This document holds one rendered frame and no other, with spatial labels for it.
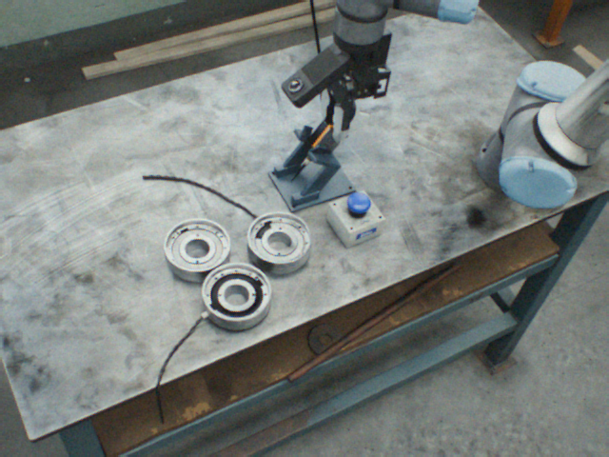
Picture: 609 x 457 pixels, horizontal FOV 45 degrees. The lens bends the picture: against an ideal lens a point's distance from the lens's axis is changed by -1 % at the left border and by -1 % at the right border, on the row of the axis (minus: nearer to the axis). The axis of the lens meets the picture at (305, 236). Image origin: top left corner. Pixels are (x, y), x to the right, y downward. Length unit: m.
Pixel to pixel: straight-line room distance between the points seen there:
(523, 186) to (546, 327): 1.11
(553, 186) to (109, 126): 0.79
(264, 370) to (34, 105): 1.58
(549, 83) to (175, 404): 0.84
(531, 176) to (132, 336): 0.65
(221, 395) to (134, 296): 0.29
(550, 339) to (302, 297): 1.19
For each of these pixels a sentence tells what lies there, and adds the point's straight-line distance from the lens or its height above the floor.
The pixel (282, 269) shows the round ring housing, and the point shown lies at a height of 0.82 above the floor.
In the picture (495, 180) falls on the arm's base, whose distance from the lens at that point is 1.38.
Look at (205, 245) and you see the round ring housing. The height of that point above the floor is 0.82.
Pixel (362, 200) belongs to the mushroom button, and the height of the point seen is 0.87.
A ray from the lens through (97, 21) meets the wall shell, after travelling 2.82.
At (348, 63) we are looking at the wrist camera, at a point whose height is 1.08.
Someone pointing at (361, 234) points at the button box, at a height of 0.83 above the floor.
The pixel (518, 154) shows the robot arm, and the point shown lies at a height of 1.00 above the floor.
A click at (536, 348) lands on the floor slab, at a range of 2.20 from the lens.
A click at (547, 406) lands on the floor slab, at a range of 2.13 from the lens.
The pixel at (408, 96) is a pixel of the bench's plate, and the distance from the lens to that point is 1.53.
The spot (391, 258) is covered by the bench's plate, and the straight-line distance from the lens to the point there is 1.24.
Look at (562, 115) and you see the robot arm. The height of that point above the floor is 1.08.
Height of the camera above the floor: 1.79
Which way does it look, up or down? 53 degrees down
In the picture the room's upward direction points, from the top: 8 degrees clockwise
